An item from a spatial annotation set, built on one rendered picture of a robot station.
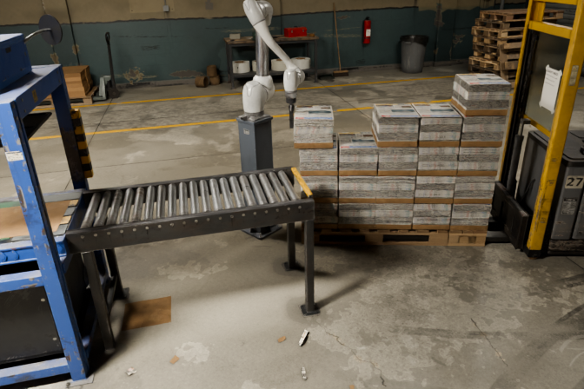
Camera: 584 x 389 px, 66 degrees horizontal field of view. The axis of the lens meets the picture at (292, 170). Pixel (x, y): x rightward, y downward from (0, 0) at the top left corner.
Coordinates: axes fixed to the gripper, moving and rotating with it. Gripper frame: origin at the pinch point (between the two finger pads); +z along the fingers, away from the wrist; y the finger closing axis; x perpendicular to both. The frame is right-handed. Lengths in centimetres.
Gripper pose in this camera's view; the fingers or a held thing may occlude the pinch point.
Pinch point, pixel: (291, 123)
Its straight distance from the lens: 347.3
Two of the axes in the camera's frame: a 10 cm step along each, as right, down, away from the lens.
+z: 0.2, 9.2, 3.9
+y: 0.6, -4.0, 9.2
